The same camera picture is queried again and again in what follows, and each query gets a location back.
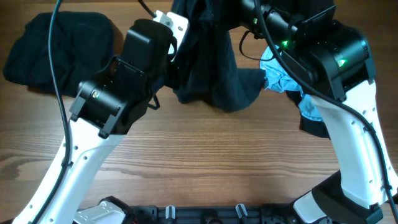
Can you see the dark green t-shirt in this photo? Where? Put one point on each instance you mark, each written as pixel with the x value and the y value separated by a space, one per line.
pixel 205 66

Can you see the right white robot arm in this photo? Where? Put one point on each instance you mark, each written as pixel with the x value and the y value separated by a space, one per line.
pixel 333 64

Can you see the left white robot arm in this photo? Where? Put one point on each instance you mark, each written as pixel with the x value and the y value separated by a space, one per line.
pixel 103 112

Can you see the black folded garment left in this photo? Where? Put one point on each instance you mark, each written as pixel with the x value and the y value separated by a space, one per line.
pixel 82 44

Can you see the light blue t-shirt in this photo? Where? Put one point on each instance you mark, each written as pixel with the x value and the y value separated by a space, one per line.
pixel 278 80

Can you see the black garment under blue shirt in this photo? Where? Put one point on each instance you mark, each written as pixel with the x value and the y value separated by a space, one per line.
pixel 316 128

